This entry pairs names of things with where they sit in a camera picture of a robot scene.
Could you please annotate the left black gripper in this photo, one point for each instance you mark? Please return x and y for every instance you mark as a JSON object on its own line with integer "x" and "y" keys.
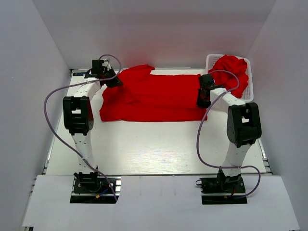
{"x": 115, "y": 83}

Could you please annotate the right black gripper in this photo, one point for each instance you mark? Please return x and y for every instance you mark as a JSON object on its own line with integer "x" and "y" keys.
{"x": 199, "y": 103}

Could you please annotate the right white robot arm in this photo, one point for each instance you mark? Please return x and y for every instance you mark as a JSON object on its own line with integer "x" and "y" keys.
{"x": 243, "y": 125}

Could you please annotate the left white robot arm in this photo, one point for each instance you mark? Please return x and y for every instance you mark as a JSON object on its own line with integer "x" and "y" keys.
{"x": 79, "y": 118}

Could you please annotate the white plastic basket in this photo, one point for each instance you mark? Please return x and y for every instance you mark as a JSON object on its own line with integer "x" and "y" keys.
{"x": 247, "y": 94}

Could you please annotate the blue table label sticker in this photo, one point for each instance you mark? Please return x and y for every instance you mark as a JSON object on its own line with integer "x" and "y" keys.
{"x": 78, "y": 73}

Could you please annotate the red t shirt pile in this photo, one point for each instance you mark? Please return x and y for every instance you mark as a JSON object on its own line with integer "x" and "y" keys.
{"x": 221, "y": 73}

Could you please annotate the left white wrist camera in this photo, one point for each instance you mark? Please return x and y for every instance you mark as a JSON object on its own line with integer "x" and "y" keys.
{"x": 106, "y": 64}

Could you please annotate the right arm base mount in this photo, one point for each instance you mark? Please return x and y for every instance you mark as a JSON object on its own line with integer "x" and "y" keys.
{"x": 214, "y": 192}

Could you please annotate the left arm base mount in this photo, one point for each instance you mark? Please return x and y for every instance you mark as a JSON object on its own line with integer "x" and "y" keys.
{"x": 97, "y": 191}

